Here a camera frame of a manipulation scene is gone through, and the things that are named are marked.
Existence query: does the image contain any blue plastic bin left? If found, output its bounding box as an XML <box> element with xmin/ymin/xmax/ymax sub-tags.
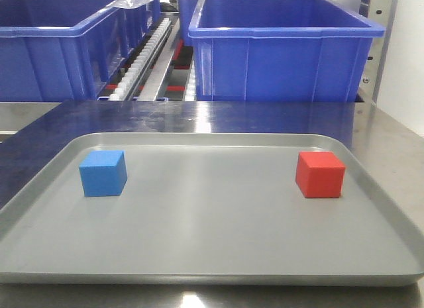
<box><xmin>1</xmin><ymin>0</ymin><xmax>131</xmax><ymax>102</ymax></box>

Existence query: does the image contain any grey metal tray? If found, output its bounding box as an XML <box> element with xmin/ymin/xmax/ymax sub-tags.
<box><xmin>1</xmin><ymin>132</ymin><xmax>423</xmax><ymax>286</ymax></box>

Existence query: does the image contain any blue plastic bin rear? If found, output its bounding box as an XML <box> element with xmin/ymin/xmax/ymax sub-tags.
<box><xmin>174</xmin><ymin>0</ymin><xmax>319</xmax><ymax>47</ymax></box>

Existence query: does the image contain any blue plastic bin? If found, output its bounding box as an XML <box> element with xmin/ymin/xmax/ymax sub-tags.
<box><xmin>1</xmin><ymin>0</ymin><xmax>131</xmax><ymax>102</ymax></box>
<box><xmin>188</xmin><ymin>0</ymin><xmax>385</xmax><ymax>102</ymax></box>
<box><xmin>174</xmin><ymin>0</ymin><xmax>319</xmax><ymax>47</ymax></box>

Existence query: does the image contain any blue foam cube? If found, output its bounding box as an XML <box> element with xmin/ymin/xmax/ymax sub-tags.
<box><xmin>79</xmin><ymin>150</ymin><xmax>127</xmax><ymax>197</ymax></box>

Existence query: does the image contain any white roller conveyor rail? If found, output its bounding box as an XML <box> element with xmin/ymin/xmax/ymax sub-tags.
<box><xmin>108</xmin><ymin>18</ymin><xmax>172</xmax><ymax>101</ymax></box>

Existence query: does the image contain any red foam cube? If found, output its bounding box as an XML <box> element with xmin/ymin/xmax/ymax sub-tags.
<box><xmin>295</xmin><ymin>151</ymin><xmax>346</xmax><ymax>198</ymax></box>

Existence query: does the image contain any blue plastic bin right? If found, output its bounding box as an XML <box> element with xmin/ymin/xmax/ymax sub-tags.
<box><xmin>188</xmin><ymin>0</ymin><xmax>385</xmax><ymax>102</ymax></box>

